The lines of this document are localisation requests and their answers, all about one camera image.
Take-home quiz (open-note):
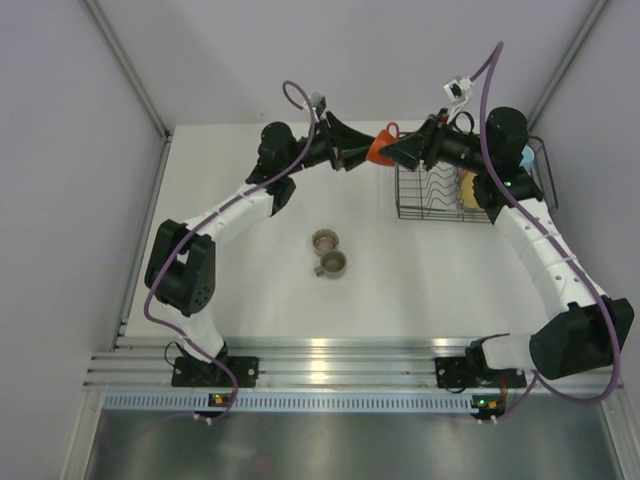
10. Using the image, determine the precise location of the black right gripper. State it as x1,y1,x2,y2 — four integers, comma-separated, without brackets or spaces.
379,108,492,176

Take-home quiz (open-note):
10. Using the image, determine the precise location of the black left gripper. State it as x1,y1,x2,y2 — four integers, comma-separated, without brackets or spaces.
282,111,380,176

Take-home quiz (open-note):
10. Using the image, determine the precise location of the small orange cup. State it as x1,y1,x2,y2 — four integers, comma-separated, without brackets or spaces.
365,122,400,168

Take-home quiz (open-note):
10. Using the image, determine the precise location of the yellow ceramic mug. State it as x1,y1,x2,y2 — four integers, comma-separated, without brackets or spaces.
459,170,484,212

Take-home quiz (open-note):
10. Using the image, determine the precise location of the light blue ceramic mug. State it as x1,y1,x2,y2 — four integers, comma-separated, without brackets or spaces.
520,146,535,174

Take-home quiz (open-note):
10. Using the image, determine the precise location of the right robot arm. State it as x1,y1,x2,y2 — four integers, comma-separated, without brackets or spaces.
379,107,634,386

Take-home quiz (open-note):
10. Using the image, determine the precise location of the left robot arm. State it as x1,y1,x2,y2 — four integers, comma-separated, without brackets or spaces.
143,113,374,386

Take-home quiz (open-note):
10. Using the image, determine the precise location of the fluted beige small cup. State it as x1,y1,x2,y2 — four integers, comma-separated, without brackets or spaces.
311,229,340,256

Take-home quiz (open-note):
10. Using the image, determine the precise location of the grey-brown stoneware cup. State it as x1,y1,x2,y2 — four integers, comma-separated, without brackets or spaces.
314,250,347,279

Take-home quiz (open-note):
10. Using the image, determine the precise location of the grey wire dish rack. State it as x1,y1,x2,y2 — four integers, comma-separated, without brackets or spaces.
395,136,559,223

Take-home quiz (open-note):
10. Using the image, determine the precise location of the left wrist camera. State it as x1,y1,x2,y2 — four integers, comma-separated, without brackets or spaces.
310,92,327,120

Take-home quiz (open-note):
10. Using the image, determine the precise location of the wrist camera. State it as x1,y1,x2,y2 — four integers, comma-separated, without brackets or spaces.
443,77,473,107
310,92,327,120

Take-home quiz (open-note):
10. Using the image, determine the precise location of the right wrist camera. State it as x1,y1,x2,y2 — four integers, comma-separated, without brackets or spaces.
443,77,473,107

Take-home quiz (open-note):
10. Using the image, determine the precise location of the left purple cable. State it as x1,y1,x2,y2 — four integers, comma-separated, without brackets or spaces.
143,79,321,421

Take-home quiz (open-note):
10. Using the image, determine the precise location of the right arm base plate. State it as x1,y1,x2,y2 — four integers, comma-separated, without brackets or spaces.
434,356,527,393

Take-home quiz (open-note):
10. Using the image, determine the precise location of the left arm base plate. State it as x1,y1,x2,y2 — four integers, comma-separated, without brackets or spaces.
171,356,259,388

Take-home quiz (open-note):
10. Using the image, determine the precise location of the perforated cable duct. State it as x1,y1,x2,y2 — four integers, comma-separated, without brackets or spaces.
103,391,490,414

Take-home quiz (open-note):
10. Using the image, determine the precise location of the aluminium mounting rail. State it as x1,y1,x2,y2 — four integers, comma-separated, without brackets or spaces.
82,337,624,394

